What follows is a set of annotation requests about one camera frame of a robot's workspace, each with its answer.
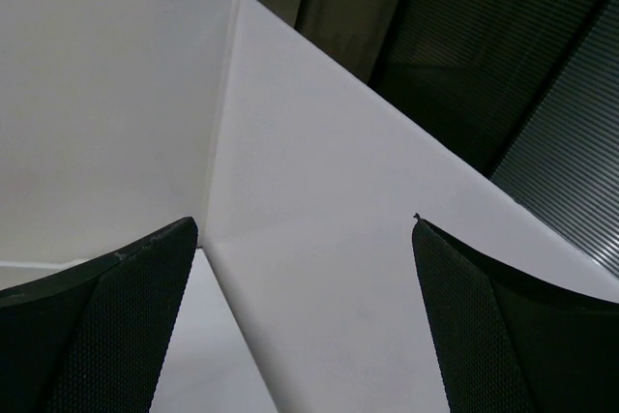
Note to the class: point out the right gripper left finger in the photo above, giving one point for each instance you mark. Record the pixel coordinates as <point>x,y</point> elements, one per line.
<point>93,337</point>

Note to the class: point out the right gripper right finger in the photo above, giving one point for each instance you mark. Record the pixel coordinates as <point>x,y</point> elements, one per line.
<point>506,341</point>

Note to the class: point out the dark window blinds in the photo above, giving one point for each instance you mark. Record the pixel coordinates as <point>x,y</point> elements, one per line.
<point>524,91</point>

